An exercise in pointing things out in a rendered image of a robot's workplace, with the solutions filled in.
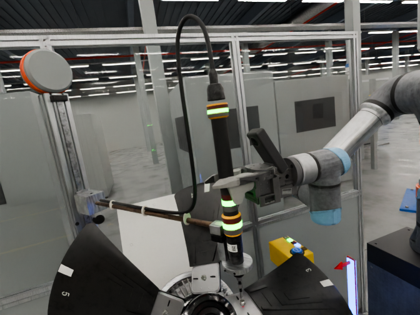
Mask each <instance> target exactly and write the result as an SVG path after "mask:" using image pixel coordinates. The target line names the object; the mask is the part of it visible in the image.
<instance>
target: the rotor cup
mask: <svg viewBox="0 0 420 315"><path fill-rule="evenodd" d="M184 299H186V301H185V303H184V307H183V309H182V312H181V315H182V314H183V315H237V314H236V311H235V309H234V307H233V305H232V304H231V303H230V302H229V301H228V300H227V299H226V298H225V297H224V296H222V295H220V294H217V293H215V292H207V293H204V294H193V293H190V294H188V295H187V296H186V297H185V298H184Z"/></svg>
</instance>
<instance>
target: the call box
mask: <svg viewBox="0 0 420 315"><path fill-rule="evenodd" d="M292 248H296V246H295V245H294V244H291V242H289V241H287V239H284V238H283V237H281V238H279V239H276V240H273V241H270V242H269V251H270V258H271V261H272V262H273V263H274V264H275V265H276V266H280V265H281V264H282V263H283V262H285V261H286V260H288V259H289V258H290V257H291V256H292V255H294V254H293V253H292ZM302 254H303V255H304V256H306V257H307V258H308V259H309V260H310V261H312V262H313V263H314V255H313V252H311V251H310V250H305V251H303V250H302Z"/></svg>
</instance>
